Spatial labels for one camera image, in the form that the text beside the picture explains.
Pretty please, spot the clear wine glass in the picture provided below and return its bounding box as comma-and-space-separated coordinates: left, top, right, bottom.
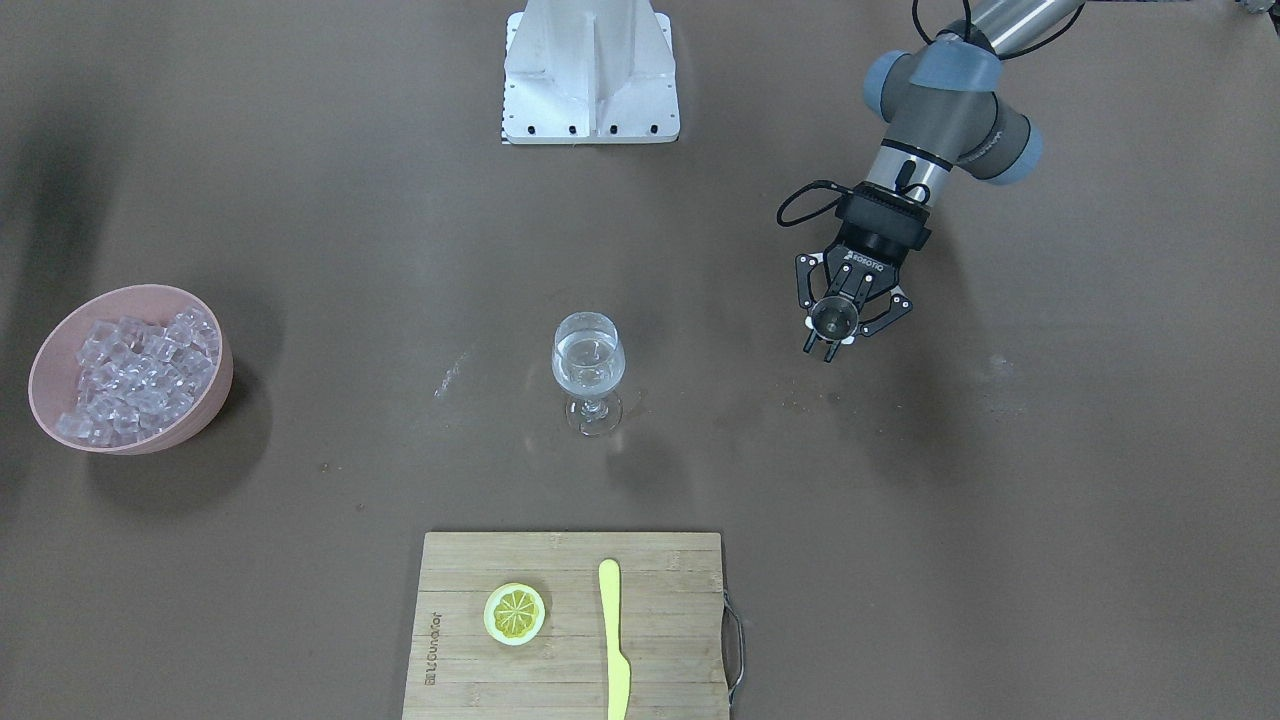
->
550, 311, 626, 437

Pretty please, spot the steel jigger measuring cup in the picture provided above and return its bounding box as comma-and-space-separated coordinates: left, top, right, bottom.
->
806, 293, 860, 345

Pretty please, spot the pink bowl of ice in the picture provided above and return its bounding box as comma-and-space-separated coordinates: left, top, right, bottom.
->
27, 284, 234, 456

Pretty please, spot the yellow plastic knife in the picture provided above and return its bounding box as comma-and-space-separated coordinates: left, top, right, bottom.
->
598, 559, 632, 719

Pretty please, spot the bamboo cutting board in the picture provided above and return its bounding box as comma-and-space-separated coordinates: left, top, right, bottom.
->
401, 530, 740, 719

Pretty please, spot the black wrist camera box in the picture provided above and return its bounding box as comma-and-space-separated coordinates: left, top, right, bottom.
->
835, 183, 931, 258

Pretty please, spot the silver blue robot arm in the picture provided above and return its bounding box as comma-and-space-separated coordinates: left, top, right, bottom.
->
794, 1, 1084, 363

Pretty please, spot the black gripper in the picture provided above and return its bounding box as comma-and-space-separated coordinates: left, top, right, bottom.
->
794, 232, 913, 363

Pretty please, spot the yellow lemon slice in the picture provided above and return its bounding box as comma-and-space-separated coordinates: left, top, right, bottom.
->
483, 583, 547, 647

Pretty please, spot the white pedestal column base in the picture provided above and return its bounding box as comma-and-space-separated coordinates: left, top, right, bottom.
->
500, 1, 681, 145

